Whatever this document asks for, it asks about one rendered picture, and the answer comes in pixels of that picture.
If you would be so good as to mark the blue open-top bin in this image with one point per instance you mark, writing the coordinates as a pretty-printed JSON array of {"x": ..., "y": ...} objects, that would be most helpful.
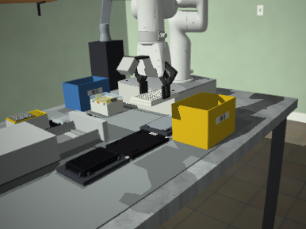
[{"x": 78, "y": 97}]

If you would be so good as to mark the yellow open-top bin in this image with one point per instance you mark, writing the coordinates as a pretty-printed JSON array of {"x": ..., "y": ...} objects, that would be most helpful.
[{"x": 203, "y": 119}]

